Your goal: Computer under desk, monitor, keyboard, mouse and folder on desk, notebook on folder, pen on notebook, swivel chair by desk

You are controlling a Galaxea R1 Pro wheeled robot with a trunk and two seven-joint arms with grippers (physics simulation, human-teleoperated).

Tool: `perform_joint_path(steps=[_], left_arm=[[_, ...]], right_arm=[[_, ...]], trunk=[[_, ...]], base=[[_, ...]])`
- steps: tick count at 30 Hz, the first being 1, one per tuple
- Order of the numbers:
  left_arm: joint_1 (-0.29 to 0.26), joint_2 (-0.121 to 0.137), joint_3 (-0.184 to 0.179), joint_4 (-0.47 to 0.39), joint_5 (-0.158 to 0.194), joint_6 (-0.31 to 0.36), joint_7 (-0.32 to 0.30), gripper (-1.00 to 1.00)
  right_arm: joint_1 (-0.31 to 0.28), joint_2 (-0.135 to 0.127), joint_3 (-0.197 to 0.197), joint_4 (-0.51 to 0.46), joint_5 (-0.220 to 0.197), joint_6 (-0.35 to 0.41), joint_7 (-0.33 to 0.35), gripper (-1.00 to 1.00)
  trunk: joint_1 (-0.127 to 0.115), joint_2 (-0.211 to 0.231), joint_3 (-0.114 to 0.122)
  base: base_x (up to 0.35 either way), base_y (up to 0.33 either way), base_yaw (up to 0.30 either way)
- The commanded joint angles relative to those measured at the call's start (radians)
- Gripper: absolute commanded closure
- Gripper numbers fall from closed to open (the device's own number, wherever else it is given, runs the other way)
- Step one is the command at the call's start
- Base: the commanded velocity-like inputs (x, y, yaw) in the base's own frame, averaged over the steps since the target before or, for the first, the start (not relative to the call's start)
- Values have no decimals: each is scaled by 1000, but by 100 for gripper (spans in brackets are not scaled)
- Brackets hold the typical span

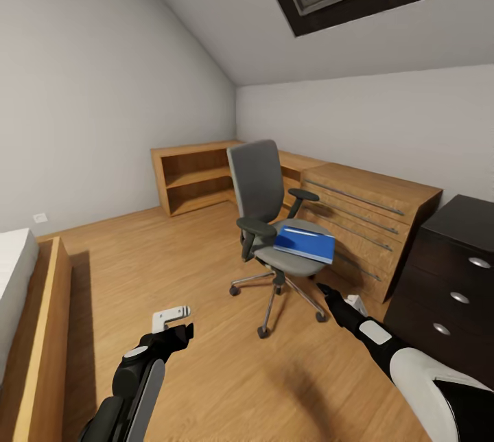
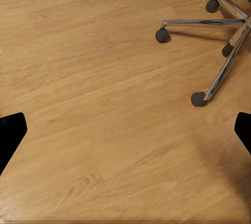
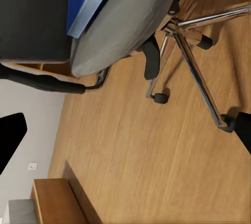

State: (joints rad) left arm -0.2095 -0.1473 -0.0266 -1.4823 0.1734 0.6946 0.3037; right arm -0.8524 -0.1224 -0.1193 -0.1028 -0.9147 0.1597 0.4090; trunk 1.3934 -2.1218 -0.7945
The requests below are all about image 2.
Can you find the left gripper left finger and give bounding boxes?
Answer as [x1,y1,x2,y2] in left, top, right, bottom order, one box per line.
[0,112,27,175]

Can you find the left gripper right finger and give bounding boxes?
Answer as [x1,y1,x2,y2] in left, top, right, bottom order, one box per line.
[234,112,251,154]

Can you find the swivel chair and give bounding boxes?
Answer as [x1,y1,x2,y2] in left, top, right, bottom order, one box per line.
[155,0,251,106]

